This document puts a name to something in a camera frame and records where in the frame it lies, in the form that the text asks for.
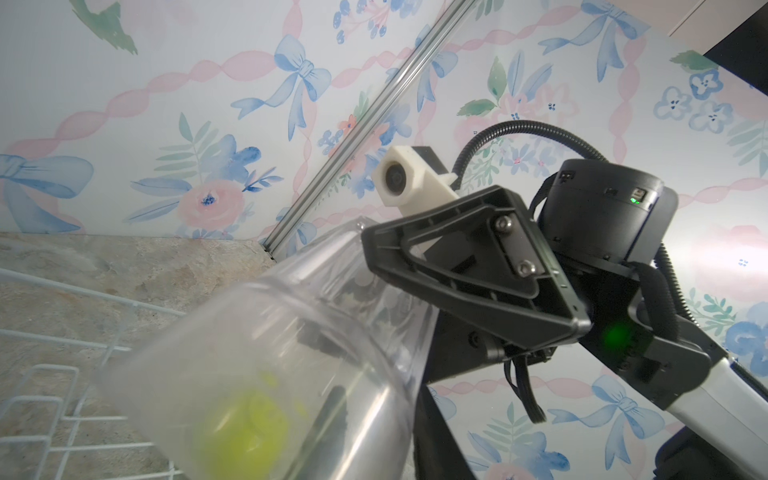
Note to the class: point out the green bowl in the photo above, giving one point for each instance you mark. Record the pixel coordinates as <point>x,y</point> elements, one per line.
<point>244,435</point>

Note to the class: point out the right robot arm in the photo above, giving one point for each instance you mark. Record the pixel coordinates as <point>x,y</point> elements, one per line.
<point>724,431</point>

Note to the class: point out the white wire dish rack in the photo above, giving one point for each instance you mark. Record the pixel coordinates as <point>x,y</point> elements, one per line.
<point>55,339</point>

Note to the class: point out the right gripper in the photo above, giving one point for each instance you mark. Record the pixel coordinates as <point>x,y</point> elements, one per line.
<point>504,297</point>

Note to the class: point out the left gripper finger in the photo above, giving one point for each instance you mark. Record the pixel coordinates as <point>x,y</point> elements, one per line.
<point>436,452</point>

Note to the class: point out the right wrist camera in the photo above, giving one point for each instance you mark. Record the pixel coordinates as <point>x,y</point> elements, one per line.
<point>413,180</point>

